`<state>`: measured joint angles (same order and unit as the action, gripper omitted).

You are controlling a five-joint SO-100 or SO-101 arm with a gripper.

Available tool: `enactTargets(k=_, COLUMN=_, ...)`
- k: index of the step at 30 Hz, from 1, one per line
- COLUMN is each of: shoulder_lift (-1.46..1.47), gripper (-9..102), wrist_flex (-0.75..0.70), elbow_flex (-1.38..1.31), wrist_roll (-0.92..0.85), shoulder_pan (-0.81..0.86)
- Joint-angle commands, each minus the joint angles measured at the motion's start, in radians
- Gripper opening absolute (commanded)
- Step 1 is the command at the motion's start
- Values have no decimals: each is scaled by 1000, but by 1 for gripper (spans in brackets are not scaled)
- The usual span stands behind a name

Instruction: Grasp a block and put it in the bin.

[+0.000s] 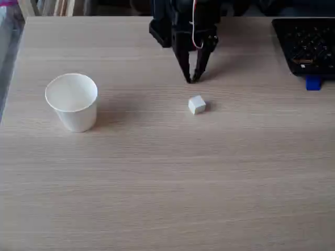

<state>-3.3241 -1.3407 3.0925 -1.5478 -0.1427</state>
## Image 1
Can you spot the white cube block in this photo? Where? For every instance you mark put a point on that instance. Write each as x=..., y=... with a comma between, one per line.
x=196, y=104

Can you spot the black keyboard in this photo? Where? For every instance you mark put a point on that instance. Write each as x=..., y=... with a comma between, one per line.
x=308, y=44

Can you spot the small blue plastic part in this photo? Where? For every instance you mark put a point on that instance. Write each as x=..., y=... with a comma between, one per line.
x=313, y=84

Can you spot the pale wooden frames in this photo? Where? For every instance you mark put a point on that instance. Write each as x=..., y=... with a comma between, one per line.
x=65, y=8

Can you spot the white paper cup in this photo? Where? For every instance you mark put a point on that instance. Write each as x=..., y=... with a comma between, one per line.
x=76, y=120

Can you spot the clear plastic bag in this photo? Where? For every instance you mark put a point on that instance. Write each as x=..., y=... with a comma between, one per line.
x=8, y=15

